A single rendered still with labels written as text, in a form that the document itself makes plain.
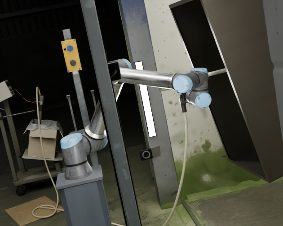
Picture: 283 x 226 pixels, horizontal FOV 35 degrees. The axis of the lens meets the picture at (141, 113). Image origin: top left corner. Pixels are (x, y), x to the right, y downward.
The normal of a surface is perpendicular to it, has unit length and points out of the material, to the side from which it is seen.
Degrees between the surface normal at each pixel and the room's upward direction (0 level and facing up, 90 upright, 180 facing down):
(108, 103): 90
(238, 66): 90
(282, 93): 90
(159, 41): 90
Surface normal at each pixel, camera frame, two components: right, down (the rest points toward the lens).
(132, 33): 0.13, 0.14
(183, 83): -0.53, 0.26
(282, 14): -0.97, 0.21
